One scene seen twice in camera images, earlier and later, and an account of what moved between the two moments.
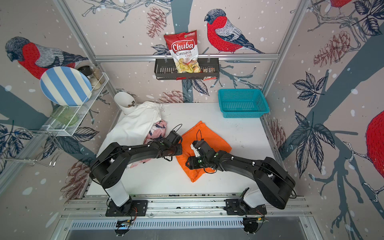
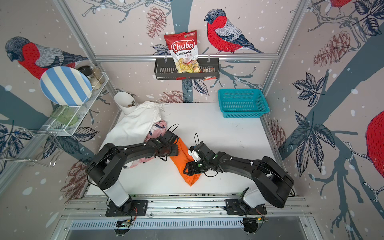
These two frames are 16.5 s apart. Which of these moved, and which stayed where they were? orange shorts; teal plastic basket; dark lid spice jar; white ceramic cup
Moved: orange shorts
Stayed: white ceramic cup; dark lid spice jar; teal plastic basket
